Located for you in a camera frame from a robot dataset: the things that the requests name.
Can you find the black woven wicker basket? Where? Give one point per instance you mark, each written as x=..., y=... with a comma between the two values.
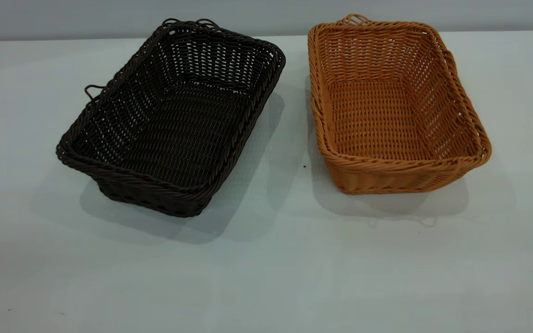
x=174, y=138

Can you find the orange woven wicker basket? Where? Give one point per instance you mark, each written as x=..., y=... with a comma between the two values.
x=377, y=125

